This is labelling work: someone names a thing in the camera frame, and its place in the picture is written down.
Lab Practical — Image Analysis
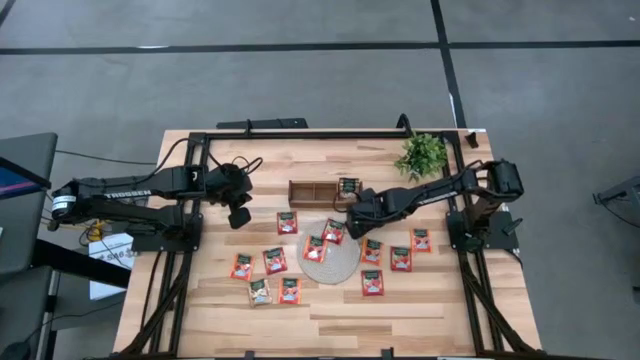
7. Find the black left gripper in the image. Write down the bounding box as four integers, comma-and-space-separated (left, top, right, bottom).
205, 162, 254, 207

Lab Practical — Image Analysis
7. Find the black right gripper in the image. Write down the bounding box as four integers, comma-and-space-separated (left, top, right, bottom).
346, 187, 397, 226

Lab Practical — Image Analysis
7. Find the beige tea bag packet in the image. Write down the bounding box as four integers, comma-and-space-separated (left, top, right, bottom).
248, 278, 273, 307
338, 177, 360, 201

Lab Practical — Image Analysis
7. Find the red tea bag packet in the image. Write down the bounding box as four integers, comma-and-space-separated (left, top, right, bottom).
390, 246, 413, 273
262, 247, 289, 276
321, 218, 346, 246
360, 269, 385, 297
276, 210, 299, 236

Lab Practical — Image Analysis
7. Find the brown wooden compartment box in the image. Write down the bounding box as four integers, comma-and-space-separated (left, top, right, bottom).
288, 180, 364, 210

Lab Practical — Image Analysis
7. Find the black flat mounting bar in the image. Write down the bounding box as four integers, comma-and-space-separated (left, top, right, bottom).
216, 117, 309, 131

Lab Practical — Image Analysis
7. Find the round woven beige placemat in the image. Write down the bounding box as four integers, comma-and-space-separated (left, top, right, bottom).
296, 220, 362, 287

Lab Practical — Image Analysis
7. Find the green plant in white pot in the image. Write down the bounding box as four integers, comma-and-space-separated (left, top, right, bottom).
393, 131, 450, 182

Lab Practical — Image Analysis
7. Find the white printed paper sheet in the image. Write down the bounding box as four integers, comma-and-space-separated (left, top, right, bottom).
88, 232, 136, 301

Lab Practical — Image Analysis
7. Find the black floor beam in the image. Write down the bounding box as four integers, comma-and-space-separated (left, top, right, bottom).
32, 238, 132, 290

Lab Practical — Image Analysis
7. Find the grey desk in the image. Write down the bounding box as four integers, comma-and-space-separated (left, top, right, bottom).
0, 132, 59, 275

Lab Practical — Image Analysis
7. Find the open laptop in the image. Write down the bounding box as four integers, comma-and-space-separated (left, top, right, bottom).
0, 156, 53, 201

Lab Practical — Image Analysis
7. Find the grey metal stand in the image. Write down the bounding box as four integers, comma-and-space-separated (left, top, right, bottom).
592, 174, 640, 221

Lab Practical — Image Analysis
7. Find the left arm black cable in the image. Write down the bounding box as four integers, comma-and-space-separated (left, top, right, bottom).
144, 137, 265, 176

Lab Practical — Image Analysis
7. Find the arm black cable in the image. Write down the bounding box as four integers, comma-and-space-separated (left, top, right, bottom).
452, 158, 497, 182
144, 137, 265, 176

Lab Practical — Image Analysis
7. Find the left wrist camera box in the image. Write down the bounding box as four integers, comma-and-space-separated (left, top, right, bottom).
228, 205, 253, 231

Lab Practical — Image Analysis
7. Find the black aluminium table frame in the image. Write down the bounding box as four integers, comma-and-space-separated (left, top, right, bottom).
117, 128, 544, 359

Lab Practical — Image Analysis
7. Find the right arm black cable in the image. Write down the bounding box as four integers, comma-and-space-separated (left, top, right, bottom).
452, 158, 497, 182

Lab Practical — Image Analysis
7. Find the thin black floor cable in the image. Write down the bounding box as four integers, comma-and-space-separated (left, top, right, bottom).
53, 148, 158, 166

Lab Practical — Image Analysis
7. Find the yellow cable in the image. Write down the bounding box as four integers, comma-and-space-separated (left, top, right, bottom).
84, 219, 107, 245

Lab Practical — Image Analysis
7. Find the black cable bundle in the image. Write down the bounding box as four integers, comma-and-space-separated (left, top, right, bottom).
42, 214, 101, 246

